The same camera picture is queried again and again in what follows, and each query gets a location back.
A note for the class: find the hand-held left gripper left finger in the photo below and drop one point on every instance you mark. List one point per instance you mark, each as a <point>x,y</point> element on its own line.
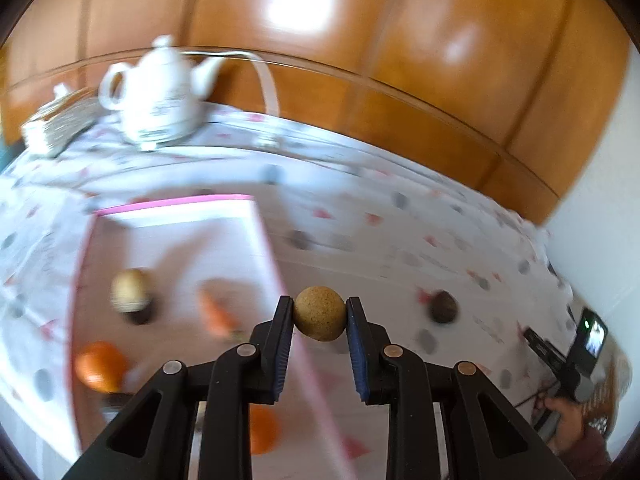
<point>280,350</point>

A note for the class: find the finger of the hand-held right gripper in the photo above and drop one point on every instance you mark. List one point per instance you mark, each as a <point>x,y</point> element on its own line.
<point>545,352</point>

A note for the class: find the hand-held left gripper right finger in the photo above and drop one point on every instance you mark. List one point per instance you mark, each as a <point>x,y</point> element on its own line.
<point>357,355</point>

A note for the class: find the tan longan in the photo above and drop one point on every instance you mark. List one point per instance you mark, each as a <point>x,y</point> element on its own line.
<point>320,317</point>

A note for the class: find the small carrot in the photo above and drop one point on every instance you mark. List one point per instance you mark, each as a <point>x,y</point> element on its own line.
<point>215,312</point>

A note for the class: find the small orange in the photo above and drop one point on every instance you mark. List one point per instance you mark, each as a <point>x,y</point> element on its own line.
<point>262,430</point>

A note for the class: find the pink-edged shallow tray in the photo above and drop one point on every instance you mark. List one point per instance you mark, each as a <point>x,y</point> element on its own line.
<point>165,250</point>

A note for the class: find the large orange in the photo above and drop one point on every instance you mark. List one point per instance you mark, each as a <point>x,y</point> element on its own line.
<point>100,366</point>

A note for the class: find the person's right forearm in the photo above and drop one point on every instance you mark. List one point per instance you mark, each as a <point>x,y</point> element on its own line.
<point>587,457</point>

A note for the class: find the person's right hand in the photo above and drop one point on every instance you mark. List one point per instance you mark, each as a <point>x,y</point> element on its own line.
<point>565,420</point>

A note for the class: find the woven wicker object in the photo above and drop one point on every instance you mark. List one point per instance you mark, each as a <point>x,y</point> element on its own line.
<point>607,395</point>

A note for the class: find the white patterned tablecloth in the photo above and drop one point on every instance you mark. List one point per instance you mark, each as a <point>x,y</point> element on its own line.
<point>400,220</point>

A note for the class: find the silver kettle base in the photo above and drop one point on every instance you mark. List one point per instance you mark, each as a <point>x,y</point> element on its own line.
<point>150,144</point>

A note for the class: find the white ceramic electric kettle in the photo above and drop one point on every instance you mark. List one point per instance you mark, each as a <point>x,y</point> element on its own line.
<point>155,95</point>

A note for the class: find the silver embossed tissue box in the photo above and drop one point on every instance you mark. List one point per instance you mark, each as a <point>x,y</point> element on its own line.
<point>60,125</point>

